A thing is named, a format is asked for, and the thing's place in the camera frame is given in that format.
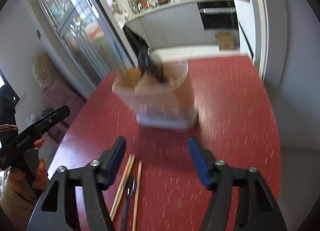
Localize beige plastic utensil holder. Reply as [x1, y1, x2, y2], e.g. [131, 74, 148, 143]
[112, 61, 198, 130]

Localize cardboard box on floor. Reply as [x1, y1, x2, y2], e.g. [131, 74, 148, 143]
[216, 31, 235, 50]

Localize light wooden chopstick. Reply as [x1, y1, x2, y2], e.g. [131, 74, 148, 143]
[132, 161, 142, 231]

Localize plain wooden chopstick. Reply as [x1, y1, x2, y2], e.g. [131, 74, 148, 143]
[110, 154, 135, 222]

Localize stacked pink plastic stools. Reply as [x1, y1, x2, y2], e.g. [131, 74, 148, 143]
[43, 79, 85, 125]

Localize black built-in oven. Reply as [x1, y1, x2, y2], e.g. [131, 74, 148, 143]
[197, 0, 238, 30]

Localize glass sliding door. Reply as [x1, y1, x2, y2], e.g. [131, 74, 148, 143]
[38, 0, 137, 87]

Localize brown spoon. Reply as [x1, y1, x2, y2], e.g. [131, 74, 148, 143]
[120, 175, 137, 231]
[138, 47, 169, 83]

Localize person's left hand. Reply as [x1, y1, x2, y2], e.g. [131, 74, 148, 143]
[0, 124, 49, 199]

